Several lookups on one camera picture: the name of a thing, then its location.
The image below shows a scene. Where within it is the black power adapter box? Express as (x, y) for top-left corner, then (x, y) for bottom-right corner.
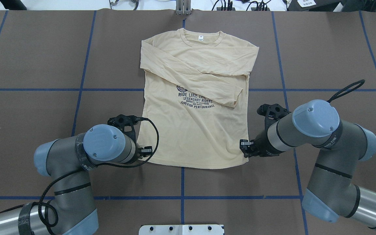
(287, 0), (341, 12)

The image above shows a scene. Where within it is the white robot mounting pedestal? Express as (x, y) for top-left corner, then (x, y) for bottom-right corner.
(138, 224), (225, 235)

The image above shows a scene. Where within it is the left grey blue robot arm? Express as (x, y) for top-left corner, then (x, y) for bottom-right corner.
(0, 115), (157, 235)

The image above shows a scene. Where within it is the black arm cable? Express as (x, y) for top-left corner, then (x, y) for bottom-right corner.
(327, 79), (366, 103)
(0, 117), (160, 235)

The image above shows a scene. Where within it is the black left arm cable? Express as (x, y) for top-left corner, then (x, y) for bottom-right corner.
(0, 117), (160, 235)

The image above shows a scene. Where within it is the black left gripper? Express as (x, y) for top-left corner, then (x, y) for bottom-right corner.
(107, 114), (153, 160)

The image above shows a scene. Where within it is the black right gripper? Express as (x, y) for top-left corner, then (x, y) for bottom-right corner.
(239, 104), (290, 158)

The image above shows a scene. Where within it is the cream long-sleeve printed shirt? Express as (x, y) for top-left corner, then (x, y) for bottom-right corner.
(137, 28), (259, 169)

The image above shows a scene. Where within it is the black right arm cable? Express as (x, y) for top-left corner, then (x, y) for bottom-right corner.
(327, 79), (366, 103)

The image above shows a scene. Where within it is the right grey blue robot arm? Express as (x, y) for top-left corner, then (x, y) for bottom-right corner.
(239, 99), (376, 231)

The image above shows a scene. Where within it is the aluminium frame post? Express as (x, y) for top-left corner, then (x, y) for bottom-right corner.
(176, 0), (192, 15)

